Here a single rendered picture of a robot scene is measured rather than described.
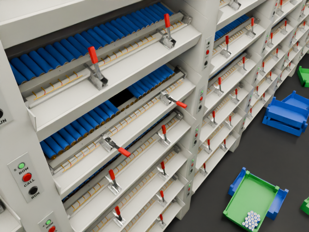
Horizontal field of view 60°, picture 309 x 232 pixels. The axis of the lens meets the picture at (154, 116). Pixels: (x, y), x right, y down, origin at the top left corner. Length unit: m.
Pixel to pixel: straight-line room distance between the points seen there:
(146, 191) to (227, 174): 0.93
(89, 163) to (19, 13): 0.40
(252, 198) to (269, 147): 0.58
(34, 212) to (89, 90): 0.29
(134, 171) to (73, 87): 0.44
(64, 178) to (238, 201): 1.27
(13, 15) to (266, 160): 1.92
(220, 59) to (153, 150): 0.49
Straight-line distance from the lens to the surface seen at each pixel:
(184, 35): 0.87
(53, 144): 0.72
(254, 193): 1.81
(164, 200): 1.33
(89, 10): 0.55
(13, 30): 0.47
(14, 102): 0.50
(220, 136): 1.70
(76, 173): 0.71
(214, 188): 1.87
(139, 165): 0.96
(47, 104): 0.58
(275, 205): 1.91
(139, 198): 1.12
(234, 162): 2.05
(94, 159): 0.73
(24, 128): 0.53
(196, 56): 0.96
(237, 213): 1.77
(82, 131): 0.75
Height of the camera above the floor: 1.48
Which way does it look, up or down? 39 degrees down
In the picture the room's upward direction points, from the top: straight up
